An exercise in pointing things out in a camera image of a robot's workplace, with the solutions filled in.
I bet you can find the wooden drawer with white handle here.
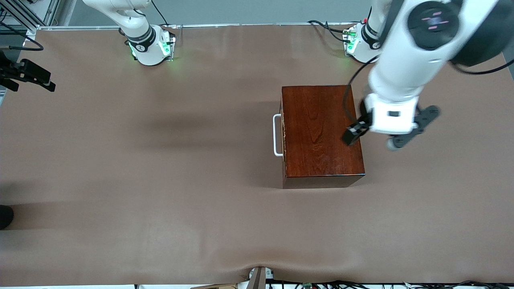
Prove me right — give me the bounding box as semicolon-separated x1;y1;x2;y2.
273;90;286;161

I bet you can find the dark brown wooden cabinet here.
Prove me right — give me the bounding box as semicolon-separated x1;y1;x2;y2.
280;84;366;189

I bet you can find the black round object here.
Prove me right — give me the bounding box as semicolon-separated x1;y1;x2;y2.
0;205;14;230

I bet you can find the brown table cover sheet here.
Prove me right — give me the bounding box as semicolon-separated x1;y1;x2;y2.
0;22;514;287

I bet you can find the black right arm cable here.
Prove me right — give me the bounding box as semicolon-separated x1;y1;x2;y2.
0;20;44;52

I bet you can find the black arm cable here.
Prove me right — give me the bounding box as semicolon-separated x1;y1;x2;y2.
0;20;44;52
342;52;512;122

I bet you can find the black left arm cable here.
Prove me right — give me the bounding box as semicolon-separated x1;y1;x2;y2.
342;52;512;122

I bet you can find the aluminium frame post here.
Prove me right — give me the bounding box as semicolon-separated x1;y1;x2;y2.
0;0;61;41

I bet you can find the black base cable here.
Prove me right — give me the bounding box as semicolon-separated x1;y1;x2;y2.
308;20;351;32
324;22;350;43
151;0;171;27

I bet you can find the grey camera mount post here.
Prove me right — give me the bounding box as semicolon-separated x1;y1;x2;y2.
247;266;267;289

